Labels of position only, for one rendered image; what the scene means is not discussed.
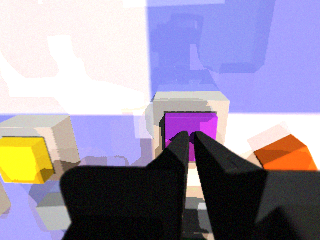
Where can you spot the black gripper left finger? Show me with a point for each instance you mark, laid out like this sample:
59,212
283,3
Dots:
157,190

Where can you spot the blue button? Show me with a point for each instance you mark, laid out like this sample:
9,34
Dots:
4,200

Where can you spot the purple button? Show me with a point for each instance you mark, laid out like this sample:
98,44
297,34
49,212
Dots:
176,111

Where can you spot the white block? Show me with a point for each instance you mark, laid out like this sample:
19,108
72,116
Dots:
53,212

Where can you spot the yellow button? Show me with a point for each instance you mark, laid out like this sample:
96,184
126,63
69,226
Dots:
37,148

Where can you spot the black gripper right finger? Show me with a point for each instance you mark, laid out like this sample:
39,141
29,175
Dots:
240,196

